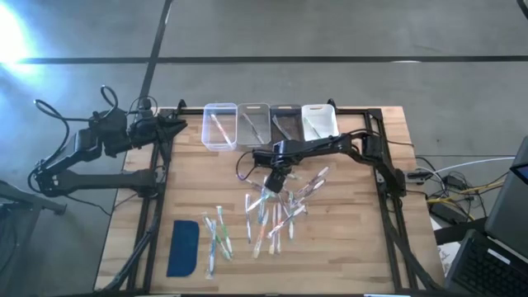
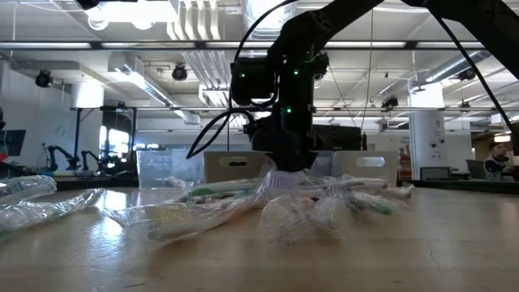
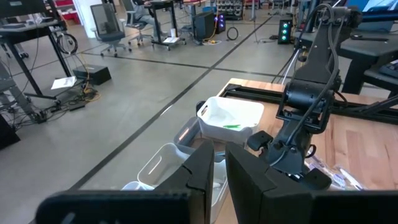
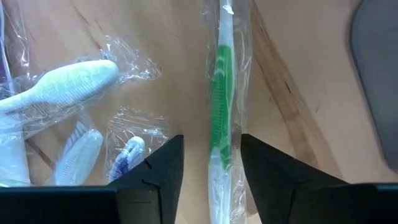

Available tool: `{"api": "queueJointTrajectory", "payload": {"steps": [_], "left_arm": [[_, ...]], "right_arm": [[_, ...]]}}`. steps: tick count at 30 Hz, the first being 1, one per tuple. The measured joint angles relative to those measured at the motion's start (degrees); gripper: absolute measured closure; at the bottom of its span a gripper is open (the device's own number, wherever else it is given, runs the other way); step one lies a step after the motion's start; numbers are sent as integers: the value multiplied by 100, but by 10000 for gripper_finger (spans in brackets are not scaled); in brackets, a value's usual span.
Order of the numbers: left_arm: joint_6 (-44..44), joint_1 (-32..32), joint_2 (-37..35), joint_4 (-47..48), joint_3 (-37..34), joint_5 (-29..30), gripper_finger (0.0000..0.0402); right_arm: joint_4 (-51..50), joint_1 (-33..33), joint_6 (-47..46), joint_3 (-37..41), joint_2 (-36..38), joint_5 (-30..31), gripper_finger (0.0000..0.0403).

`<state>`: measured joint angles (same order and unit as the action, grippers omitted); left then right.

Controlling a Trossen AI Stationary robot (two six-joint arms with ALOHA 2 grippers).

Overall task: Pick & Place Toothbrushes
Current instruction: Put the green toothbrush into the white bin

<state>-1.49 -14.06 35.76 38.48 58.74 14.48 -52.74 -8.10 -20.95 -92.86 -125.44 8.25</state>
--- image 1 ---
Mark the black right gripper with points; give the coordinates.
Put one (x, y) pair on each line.
(284, 150)

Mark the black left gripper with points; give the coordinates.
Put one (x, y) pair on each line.
(144, 130)

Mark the blue toothbrush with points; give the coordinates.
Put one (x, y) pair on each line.
(212, 247)
(280, 127)
(263, 202)

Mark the orange toothbrush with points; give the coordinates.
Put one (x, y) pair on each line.
(279, 231)
(272, 231)
(220, 128)
(261, 234)

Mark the green toothbrush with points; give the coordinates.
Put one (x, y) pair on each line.
(312, 128)
(217, 237)
(252, 207)
(224, 230)
(291, 233)

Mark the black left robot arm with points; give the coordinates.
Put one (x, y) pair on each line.
(103, 181)

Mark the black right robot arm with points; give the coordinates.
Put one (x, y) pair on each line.
(321, 145)

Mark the clear plastic bin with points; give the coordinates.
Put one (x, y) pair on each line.
(206, 123)

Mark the dark smoky plastic bin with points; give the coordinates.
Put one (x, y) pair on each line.
(296, 123)

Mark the light grey plastic bin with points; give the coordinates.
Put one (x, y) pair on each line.
(266, 119)

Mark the white plastic bin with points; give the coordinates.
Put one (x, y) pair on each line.
(328, 123)

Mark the black power adapter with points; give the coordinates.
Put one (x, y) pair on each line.
(417, 175)

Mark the black floor stand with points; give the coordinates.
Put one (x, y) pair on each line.
(24, 198)

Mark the white paper sheet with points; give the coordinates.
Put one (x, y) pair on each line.
(447, 255)

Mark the black open laptop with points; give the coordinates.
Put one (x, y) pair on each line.
(486, 268)

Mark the monitor with blue screen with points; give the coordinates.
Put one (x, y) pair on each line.
(520, 173)

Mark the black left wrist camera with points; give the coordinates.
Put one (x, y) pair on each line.
(144, 113)

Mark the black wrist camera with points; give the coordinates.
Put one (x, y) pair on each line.
(144, 113)
(262, 158)

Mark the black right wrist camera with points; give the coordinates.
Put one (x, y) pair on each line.
(262, 158)

